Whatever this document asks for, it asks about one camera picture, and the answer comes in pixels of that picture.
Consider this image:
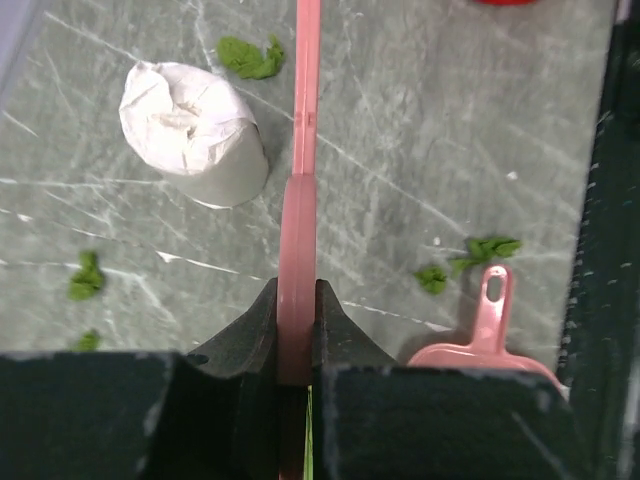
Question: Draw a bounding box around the pink dustpan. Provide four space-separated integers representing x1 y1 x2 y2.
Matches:
408 265 567 395

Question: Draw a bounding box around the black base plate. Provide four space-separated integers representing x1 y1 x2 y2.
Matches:
557 18 639 479

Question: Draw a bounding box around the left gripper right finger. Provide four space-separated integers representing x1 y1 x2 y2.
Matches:
312 279 397 479

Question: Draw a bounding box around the green paper scrap near roll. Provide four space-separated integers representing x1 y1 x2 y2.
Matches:
216 35 286 80

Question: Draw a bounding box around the green paper scrap by dustpan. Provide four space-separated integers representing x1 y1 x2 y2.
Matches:
450 236 522 276

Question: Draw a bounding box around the green paper scrap back centre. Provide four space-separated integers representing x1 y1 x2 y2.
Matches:
70 329 101 352

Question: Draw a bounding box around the pink hand brush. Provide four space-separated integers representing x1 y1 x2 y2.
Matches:
276 1 322 479

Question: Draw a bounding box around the green paper scrap back left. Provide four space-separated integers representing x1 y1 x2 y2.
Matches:
67 250 105 301

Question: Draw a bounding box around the red mesh basket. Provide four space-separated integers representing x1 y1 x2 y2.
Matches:
475 0 536 7

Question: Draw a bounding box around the white paper roll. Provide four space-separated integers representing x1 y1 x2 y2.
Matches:
119 61 269 209

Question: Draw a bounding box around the green paper scrap small centre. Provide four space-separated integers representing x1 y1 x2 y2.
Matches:
414 265 448 295

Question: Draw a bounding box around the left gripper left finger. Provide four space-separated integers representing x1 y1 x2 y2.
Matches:
188 279 278 479

